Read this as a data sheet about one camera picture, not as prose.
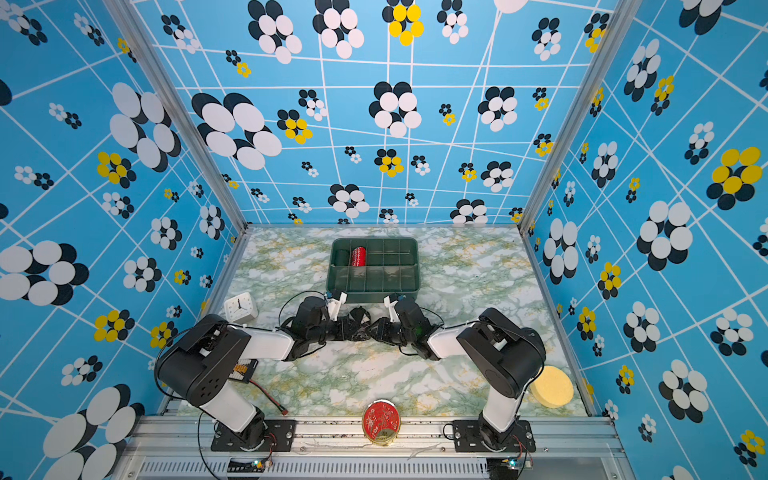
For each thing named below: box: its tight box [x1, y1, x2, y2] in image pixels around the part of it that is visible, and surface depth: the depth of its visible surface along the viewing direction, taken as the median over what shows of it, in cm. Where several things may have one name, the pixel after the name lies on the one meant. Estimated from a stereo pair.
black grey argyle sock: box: [346, 306, 371, 342], surface depth 91 cm
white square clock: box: [224, 292, 258, 323], surface depth 96 cm
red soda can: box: [351, 246, 367, 267], surface depth 106 cm
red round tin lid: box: [362, 398, 401, 446], surface depth 74 cm
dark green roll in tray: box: [334, 248, 350, 266], surface depth 107 cm
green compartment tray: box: [326, 237, 421, 304], surface depth 107 cm
